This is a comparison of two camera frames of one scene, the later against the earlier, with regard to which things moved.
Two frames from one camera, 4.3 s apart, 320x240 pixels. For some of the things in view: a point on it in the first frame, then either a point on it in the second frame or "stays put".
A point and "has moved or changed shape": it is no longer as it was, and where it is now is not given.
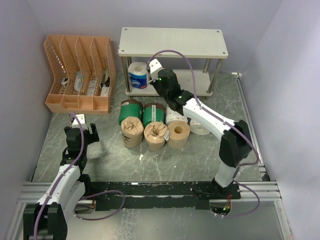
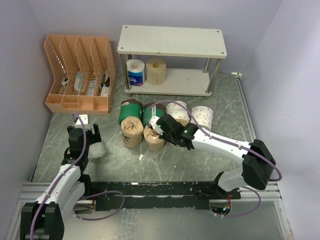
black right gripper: (154, 82) -> (163, 137)
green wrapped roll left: (130, 108) stays put
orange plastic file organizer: (85, 75) stays put
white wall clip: (236, 75) stays put
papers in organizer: (105, 84) stays put
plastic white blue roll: (138, 74) has moved or changed shape
